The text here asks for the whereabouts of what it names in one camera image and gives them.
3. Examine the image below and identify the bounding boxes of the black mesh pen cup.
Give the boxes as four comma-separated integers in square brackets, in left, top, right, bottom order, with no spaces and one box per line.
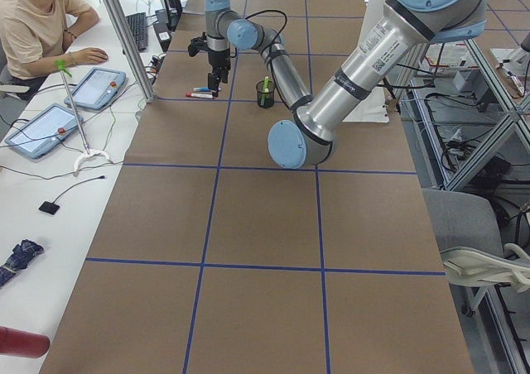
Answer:
[255,80,276,109]

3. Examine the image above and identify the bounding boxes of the far blue teach pendant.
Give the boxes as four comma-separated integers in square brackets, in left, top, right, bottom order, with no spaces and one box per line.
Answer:
[71,67,126,111]

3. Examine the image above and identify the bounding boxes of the grey aluminium frame post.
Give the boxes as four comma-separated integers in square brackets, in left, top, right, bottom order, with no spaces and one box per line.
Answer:
[102,0,155,103]

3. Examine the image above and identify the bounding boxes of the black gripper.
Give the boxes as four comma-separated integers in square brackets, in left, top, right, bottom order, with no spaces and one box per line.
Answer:
[188,34,231,91]

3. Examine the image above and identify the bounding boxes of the grey office chair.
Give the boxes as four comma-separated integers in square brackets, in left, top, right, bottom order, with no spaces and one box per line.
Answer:
[422,189,529,317]

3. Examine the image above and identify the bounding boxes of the red bottle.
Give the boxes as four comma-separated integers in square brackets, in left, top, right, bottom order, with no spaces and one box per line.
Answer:
[1,327,51,358]

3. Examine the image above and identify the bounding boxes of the black keyboard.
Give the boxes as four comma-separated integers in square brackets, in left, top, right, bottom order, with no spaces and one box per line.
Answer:
[125,12,148,52]

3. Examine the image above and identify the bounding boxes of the blue teach pendant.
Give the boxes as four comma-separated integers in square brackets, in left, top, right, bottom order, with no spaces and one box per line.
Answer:
[71,67,126,111]
[5,104,78,159]

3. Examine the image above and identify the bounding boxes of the white red-capped marker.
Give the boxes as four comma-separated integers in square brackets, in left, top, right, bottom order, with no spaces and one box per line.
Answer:
[185,93,214,99]

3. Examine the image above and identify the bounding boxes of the near blue teach pendant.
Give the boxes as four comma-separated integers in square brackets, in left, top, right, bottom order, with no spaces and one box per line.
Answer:
[5,104,78,159]

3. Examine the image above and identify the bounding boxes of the small black square pad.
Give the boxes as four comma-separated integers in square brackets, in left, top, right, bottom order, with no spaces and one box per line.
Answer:
[38,201,60,215]

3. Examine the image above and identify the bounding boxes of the seated person beige shirt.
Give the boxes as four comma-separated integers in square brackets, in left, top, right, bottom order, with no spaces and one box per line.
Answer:
[1,0,108,101]

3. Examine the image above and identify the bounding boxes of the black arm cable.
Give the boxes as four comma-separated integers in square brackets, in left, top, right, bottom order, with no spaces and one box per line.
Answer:
[229,10,289,60]

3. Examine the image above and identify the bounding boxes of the folded blue umbrella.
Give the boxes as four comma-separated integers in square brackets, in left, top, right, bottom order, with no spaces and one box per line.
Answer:
[1,239,45,287]

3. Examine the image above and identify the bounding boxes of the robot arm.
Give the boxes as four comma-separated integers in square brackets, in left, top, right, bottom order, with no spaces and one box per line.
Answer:
[188,0,487,169]

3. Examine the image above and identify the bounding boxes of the reacher grabber stick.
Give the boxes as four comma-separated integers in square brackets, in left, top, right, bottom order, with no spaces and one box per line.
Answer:
[55,60,111,176]

